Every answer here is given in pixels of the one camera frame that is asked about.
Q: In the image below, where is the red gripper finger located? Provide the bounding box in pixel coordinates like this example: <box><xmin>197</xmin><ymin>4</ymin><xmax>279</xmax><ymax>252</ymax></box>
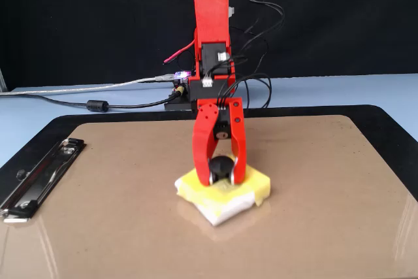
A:
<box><xmin>191</xmin><ymin>102</ymin><xmax>220</xmax><ymax>188</ymax></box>
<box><xmin>229</xmin><ymin>100</ymin><xmax>248</xmax><ymax>185</ymax></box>

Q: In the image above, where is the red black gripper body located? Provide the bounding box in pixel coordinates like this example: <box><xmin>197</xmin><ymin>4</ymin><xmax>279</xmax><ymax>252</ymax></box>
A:
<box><xmin>197</xmin><ymin>97</ymin><xmax>244</xmax><ymax>142</ymax></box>

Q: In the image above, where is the black round knob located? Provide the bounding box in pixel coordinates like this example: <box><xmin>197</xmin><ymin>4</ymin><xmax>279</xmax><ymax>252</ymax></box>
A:
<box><xmin>208</xmin><ymin>155</ymin><xmax>236</xmax><ymax>182</ymax></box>

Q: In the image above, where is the yellow sponge with white cloth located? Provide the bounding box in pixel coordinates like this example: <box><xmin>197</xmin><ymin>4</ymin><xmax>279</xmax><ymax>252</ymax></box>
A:
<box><xmin>174</xmin><ymin>163</ymin><xmax>272</xmax><ymax>227</ymax></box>

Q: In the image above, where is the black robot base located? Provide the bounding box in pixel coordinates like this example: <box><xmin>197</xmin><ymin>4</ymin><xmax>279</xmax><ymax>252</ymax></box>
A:
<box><xmin>163</xmin><ymin>79</ymin><xmax>199</xmax><ymax>112</ymax></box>

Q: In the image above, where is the controller board with purple light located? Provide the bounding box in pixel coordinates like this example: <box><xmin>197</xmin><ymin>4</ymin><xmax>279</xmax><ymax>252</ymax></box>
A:
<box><xmin>172</xmin><ymin>70</ymin><xmax>193</xmax><ymax>85</ymax></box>

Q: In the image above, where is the brown glossy sheet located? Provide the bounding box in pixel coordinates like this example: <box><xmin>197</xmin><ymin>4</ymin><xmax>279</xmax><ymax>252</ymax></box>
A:
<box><xmin>0</xmin><ymin>114</ymin><xmax>418</xmax><ymax>279</ymax></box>

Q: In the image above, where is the brown clipboard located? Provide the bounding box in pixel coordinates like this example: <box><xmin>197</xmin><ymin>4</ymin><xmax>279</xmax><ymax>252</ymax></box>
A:
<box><xmin>0</xmin><ymin>104</ymin><xmax>418</xmax><ymax>279</ymax></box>

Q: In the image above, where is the silver metal clip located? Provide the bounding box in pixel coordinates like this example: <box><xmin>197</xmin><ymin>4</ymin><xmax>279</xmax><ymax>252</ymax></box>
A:
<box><xmin>0</xmin><ymin>138</ymin><xmax>87</xmax><ymax>223</ymax></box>

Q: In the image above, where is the black backdrop cloth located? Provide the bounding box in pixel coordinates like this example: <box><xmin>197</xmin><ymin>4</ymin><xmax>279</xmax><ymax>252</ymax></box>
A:
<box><xmin>0</xmin><ymin>0</ymin><xmax>418</xmax><ymax>92</ymax></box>

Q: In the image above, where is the black cable bundle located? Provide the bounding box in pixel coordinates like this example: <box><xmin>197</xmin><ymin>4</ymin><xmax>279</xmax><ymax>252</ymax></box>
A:
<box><xmin>216</xmin><ymin>53</ymin><xmax>272</xmax><ymax>110</ymax></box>

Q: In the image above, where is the red wire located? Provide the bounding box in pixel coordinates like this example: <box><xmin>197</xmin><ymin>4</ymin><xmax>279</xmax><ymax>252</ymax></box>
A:
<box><xmin>163</xmin><ymin>39</ymin><xmax>197</xmax><ymax>65</ymax></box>

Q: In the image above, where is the black cable with ferrite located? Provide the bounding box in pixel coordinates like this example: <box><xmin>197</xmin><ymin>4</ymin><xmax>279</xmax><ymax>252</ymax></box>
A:
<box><xmin>0</xmin><ymin>86</ymin><xmax>186</xmax><ymax>114</ymax></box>

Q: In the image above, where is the long black servo cable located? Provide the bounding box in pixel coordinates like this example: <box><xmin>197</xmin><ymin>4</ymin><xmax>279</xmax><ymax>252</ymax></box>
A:
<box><xmin>225</xmin><ymin>0</ymin><xmax>285</xmax><ymax>64</ymax></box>

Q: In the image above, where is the silver braided cable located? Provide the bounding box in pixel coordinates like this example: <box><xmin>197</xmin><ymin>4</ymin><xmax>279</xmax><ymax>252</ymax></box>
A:
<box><xmin>0</xmin><ymin>73</ymin><xmax>176</xmax><ymax>97</ymax></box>

